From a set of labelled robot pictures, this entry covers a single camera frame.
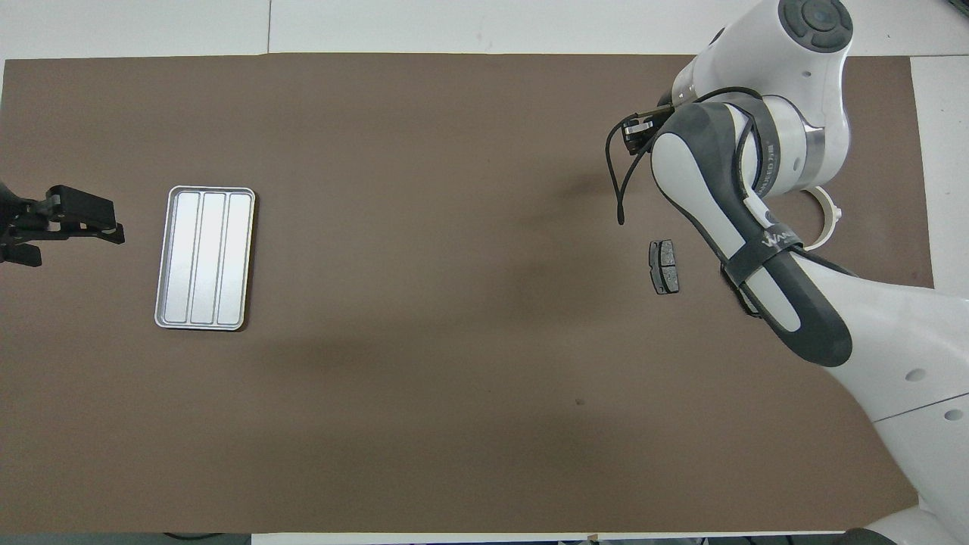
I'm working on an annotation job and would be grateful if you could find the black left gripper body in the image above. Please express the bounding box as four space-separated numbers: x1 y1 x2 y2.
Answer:
0 182 48 244

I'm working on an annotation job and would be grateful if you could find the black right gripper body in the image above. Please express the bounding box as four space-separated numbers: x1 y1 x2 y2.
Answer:
621 114 659 156

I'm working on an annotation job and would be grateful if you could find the silver metal tray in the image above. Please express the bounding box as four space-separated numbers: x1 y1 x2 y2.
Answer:
154 185 257 332

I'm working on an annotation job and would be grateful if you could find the short rectangular brake pad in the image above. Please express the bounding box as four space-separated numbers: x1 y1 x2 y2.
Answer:
648 239 681 296

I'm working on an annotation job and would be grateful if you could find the brown table mat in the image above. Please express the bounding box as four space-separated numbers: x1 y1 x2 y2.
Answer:
0 53 962 535

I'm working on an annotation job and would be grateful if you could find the white semicircular bracket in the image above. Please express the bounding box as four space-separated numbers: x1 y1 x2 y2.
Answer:
802 185 843 251

